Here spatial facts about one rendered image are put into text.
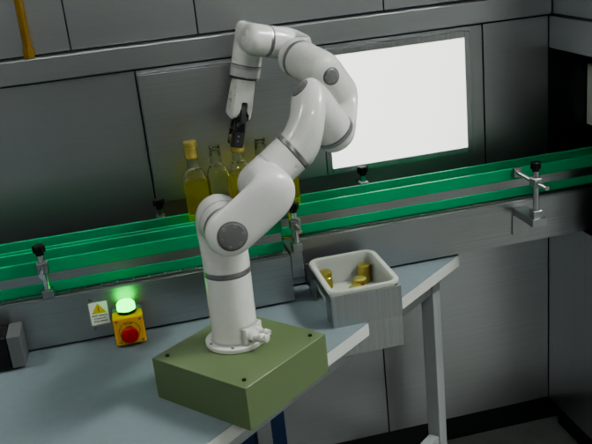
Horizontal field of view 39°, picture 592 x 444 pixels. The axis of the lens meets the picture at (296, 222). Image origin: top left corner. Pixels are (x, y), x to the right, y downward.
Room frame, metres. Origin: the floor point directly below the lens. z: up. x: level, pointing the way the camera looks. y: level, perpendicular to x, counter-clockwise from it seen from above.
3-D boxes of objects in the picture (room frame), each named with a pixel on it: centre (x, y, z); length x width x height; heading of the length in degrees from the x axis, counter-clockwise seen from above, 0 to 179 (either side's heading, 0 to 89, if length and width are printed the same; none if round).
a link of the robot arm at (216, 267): (1.58, 0.15, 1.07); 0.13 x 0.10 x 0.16; 14
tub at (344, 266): (1.89, -0.12, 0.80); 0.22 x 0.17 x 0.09; 11
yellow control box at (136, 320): (1.81, 0.42, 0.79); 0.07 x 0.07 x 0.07; 11
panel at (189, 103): (2.24, -0.08, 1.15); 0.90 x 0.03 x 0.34; 101
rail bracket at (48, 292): (1.80, 0.59, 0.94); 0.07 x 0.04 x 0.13; 11
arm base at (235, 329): (1.57, 0.14, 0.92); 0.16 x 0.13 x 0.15; 56
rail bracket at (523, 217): (2.08, -0.62, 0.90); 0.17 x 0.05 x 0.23; 11
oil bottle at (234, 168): (2.07, 0.13, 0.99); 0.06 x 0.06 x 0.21; 11
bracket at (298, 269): (1.98, 0.01, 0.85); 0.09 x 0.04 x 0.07; 11
